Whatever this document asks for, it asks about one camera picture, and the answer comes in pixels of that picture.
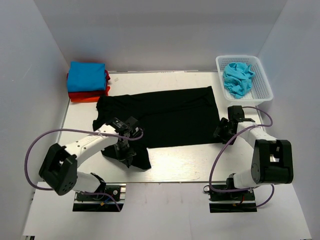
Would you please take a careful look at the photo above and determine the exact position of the black t shirt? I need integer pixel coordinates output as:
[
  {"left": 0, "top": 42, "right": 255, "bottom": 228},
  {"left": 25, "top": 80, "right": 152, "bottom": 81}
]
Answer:
[{"left": 92, "top": 86, "right": 222, "bottom": 170}]

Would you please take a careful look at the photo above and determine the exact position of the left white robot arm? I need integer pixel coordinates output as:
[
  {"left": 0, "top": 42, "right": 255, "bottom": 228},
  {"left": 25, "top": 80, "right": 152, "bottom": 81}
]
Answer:
[{"left": 39, "top": 117, "right": 144, "bottom": 200}]

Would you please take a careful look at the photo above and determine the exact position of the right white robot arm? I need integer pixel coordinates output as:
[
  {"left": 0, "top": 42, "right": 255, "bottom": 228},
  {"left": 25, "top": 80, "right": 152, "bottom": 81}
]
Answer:
[{"left": 209, "top": 105, "right": 294, "bottom": 200}]

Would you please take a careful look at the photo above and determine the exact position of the white plastic basket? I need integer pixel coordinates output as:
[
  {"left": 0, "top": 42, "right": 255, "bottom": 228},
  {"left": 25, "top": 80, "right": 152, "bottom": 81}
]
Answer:
[{"left": 215, "top": 55, "right": 274, "bottom": 106}]

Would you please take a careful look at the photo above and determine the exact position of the crumpled light blue t shirt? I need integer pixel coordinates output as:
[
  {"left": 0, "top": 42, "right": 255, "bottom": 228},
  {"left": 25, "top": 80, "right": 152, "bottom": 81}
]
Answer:
[{"left": 222, "top": 62, "right": 256, "bottom": 99}]

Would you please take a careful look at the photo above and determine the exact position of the folded orange t shirt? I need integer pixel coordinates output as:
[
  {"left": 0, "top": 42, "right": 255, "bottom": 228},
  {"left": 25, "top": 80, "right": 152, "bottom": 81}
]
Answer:
[{"left": 68, "top": 86, "right": 110, "bottom": 103}]

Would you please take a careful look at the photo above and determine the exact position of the folded red t shirt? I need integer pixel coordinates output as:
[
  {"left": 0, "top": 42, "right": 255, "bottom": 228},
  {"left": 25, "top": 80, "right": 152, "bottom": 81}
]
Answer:
[{"left": 68, "top": 70, "right": 111, "bottom": 99}]

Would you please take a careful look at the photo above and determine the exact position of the folded blue t shirt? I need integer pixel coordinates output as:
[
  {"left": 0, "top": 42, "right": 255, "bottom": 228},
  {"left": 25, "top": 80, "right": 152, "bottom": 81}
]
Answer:
[{"left": 66, "top": 61, "right": 107, "bottom": 93}]

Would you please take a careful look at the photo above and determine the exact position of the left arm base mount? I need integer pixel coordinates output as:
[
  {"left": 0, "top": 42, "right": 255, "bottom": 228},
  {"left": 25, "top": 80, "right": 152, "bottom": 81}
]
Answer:
[{"left": 72, "top": 183, "right": 126, "bottom": 213}]

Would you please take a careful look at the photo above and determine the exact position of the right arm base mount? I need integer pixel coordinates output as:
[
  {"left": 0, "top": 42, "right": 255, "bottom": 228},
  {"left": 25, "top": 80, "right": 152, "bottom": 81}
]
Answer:
[{"left": 203, "top": 185, "right": 257, "bottom": 214}]

